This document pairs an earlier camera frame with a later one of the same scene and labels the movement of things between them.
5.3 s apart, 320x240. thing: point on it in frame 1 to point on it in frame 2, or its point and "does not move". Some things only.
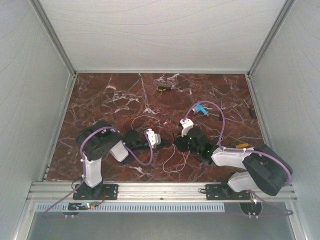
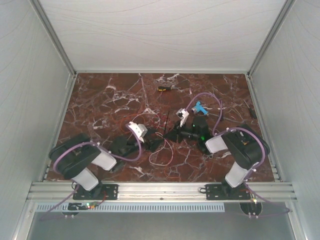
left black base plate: [100, 192] does not move
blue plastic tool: [198, 107] does not move
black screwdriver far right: [250, 109] does not move
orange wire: [178, 167] to [169, 142]
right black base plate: [225, 192] does not move
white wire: [173, 145] to [164, 143]
